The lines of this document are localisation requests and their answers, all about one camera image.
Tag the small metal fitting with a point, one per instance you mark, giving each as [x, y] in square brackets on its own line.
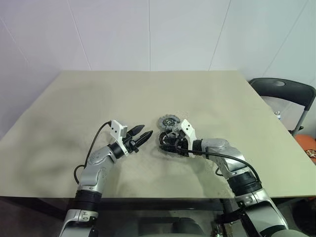
[217, 229]

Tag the dark rounded hump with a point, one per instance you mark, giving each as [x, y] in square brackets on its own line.
[188, 228]

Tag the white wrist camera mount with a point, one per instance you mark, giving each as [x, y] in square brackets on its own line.
[186, 127]
[117, 128]

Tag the black table frame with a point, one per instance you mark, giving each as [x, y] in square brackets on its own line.
[153, 203]

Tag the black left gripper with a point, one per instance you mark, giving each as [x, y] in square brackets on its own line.
[130, 144]

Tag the black folding chair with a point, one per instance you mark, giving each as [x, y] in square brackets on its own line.
[291, 91]

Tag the grey motor end cover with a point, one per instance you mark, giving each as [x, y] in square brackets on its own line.
[164, 121]

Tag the motor stator with copper windings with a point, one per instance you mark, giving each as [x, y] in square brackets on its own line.
[160, 139]

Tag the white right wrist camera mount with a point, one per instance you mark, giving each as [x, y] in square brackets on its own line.
[186, 127]

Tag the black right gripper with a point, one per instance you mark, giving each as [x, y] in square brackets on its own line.
[181, 144]

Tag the small plastic bottle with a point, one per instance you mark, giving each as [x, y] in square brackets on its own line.
[277, 116]

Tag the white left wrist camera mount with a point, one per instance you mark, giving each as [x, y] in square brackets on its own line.
[117, 128]

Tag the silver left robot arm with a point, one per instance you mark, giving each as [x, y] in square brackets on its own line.
[96, 160]

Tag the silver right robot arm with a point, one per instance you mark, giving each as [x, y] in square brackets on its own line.
[219, 145]

